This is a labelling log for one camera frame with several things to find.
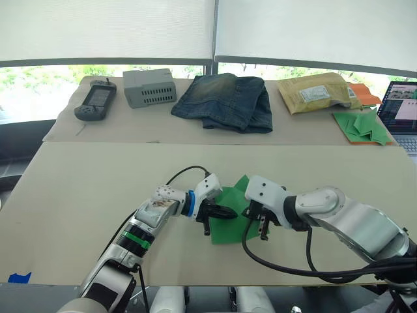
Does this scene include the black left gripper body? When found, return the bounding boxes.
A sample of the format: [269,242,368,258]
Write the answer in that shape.
[194,201,213,226]

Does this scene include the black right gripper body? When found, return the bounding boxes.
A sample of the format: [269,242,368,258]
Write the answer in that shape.
[242,200,278,229]

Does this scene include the green paper sheet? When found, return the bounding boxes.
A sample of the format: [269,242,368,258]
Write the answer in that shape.
[208,175,270,246]

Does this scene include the white rounded shape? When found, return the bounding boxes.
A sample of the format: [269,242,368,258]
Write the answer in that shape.
[152,286,187,313]

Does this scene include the folded blue jeans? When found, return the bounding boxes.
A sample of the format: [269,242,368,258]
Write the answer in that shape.
[171,73,274,134]

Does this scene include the yellow padded envelope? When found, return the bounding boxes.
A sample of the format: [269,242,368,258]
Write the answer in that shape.
[276,72,363,115]

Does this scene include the green folded paper pile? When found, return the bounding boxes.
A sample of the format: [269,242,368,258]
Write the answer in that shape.
[332,109,394,147]

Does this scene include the grey vented box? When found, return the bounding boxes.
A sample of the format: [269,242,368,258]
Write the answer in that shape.
[122,68,179,110]

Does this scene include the black handheld controller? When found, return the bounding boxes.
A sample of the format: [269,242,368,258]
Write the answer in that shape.
[74,78,117,122]

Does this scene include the open laptop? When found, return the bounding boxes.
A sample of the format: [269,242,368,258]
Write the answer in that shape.
[376,80,417,157]

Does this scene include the white roller blind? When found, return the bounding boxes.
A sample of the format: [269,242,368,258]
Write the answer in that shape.
[0,0,216,68]
[214,0,417,73]

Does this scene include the blue tape piece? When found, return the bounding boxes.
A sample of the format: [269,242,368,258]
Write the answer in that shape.
[7,272,33,284]

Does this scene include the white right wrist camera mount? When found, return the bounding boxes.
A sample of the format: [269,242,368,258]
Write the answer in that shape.
[244,175,294,229]

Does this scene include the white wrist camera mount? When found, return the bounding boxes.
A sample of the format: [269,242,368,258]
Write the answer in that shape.
[244,175,294,229]
[194,173,223,209]

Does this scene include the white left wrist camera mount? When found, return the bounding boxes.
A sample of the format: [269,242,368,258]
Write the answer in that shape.
[194,173,223,209]

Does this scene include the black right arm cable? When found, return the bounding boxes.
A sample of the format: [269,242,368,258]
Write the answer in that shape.
[241,218,417,284]

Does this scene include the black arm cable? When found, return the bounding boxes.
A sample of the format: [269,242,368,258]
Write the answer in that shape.
[97,165,211,261]
[241,218,417,284]

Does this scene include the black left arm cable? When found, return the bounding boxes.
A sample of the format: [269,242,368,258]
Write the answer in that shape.
[97,165,211,261]

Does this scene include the grey window post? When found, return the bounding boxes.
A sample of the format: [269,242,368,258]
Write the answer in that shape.
[203,0,220,79]

